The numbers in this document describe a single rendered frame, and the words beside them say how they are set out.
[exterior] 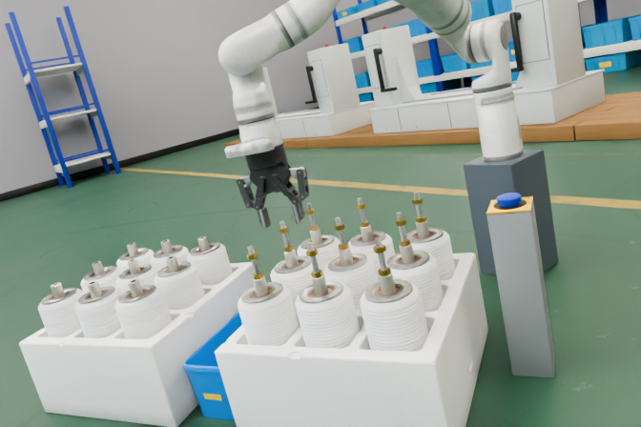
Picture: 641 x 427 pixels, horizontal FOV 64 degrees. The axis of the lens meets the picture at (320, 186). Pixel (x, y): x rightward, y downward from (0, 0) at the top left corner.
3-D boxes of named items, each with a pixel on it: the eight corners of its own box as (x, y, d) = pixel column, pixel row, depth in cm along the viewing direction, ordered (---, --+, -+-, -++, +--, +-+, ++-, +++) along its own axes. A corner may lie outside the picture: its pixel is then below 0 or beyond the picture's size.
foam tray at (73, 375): (158, 324, 151) (140, 268, 147) (271, 324, 134) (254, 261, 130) (45, 413, 117) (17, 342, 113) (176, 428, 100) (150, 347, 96)
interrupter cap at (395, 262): (436, 263, 87) (435, 259, 87) (393, 274, 86) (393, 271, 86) (422, 250, 94) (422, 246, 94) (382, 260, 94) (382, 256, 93)
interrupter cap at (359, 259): (375, 261, 94) (374, 258, 94) (341, 276, 91) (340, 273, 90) (354, 253, 100) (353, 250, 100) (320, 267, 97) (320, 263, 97)
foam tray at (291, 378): (325, 326, 126) (309, 259, 123) (488, 330, 109) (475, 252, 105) (239, 439, 93) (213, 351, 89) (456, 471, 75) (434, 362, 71)
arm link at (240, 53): (208, 47, 86) (278, 3, 85) (216, 50, 95) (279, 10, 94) (230, 83, 88) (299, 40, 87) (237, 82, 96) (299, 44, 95)
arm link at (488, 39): (508, 15, 122) (518, 88, 125) (469, 26, 127) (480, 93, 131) (497, 17, 115) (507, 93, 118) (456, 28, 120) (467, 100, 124)
